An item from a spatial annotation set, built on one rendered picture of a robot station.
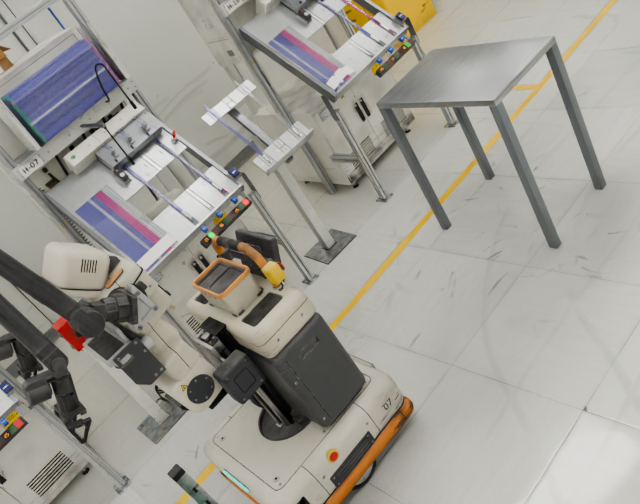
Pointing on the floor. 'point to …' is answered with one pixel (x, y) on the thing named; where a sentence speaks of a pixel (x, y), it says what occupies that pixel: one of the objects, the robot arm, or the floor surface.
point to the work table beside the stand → (406, 90)
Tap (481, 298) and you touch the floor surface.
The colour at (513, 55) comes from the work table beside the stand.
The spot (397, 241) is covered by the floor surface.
